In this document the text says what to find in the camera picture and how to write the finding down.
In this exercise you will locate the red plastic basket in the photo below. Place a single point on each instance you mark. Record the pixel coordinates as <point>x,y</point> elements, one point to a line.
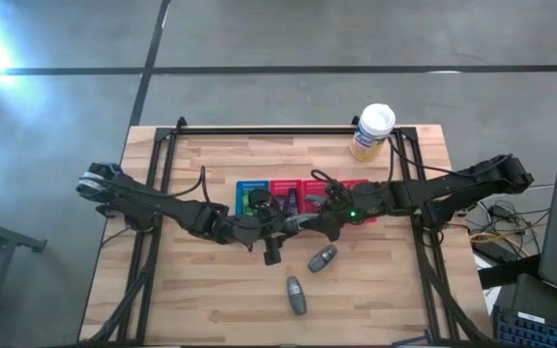
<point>356,182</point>
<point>281,186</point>
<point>312,186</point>

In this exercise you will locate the black backlit keyboard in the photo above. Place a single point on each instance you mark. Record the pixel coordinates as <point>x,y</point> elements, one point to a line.
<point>535,333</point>

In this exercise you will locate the blue plastic basket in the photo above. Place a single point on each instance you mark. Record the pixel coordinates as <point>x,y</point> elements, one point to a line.
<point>240,191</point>

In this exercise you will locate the white yellow wipes canister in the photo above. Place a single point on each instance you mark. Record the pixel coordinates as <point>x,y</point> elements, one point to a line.
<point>372,133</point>

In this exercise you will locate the black box under keyboard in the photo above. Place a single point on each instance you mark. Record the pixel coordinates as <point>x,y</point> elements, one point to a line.
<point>549,302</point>

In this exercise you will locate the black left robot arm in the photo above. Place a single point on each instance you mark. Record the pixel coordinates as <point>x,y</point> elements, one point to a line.
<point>162,203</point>

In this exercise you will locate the grey travel deodorant stick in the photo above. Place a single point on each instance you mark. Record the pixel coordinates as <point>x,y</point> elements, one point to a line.
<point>316,198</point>
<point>296,296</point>
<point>322,259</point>
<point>303,222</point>

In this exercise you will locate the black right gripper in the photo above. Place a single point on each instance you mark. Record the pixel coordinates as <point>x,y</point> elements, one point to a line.
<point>363,205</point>

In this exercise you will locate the black aluminium table frame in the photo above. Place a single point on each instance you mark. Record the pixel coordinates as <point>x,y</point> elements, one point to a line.
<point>283,130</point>

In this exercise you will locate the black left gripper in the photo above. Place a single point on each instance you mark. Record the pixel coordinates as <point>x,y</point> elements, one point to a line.
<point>254,228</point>

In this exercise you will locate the dark travel tube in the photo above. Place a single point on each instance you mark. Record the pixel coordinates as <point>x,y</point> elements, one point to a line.
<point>281,207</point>
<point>292,203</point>

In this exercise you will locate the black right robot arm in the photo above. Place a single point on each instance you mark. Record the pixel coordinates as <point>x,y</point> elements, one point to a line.
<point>452,186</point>

